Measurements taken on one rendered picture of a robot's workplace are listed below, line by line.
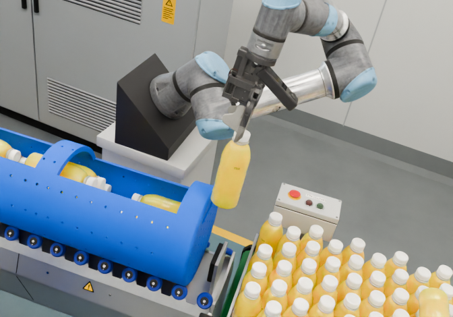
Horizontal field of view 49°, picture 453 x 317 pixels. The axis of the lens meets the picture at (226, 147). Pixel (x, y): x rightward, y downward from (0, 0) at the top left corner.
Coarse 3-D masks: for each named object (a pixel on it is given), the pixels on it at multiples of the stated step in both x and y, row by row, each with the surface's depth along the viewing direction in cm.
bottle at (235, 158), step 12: (228, 144) 120; (240, 144) 119; (228, 156) 119; (240, 156) 119; (228, 168) 120; (240, 168) 120; (216, 180) 124; (228, 180) 121; (240, 180) 122; (216, 192) 124; (228, 192) 123; (240, 192) 125; (216, 204) 125; (228, 204) 125
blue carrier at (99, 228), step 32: (0, 128) 159; (0, 160) 135; (64, 160) 135; (96, 160) 154; (0, 192) 134; (32, 192) 132; (64, 192) 131; (96, 192) 130; (128, 192) 157; (160, 192) 154; (192, 192) 132; (32, 224) 136; (64, 224) 132; (96, 224) 130; (128, 224) 128; (160, 224) 127; (192, 224) 126; (128, 256) 131; (160, 256) 128; (192, 256) 131
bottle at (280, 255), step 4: (280, 252) 142; (276, 256) 142; (280, 256) 141; (284, 256) 140; (288, 256) 140; (292, 256) 140; (276, 260) 141; (288, 260) 140; (292, 260) 140; (296, 260) 142; (276, 264) 141; (292, 264) 140; (296, 264) 142; (292, 268) 141; (292, 272) 142
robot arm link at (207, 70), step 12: (192, 60) 151; (204, 60) 147; (216, 60) 151; (180, 72) 153; (192, 72) 149; (204, 72) 147; (216, 72) 147; (228, 72) 152; (180, 84) 152; (192, 84) 149; (204, 84) 147; (216, 84) 147
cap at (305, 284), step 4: (300, 280) 130; (304, 280) 131; (308, 280) 131; (300, 284) 129; (304, 284) 130; (308, 284) 130; (312, 284) 130; (300, 288) 129; (304, 288) 129; (308, 288) 129; (304, 292) 130; (308, 292) 130
